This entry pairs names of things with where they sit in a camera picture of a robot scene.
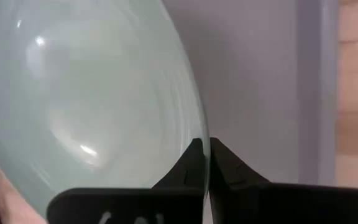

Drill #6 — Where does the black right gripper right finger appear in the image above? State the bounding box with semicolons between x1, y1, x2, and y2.
209;137;358;224

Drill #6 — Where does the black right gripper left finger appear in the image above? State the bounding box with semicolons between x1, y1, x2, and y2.
47;138;205;224

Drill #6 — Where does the pale green plate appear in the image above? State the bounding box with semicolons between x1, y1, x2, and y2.
0;0;211;218

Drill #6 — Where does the grey plastic tray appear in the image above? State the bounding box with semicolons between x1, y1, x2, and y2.
162;0;339;187

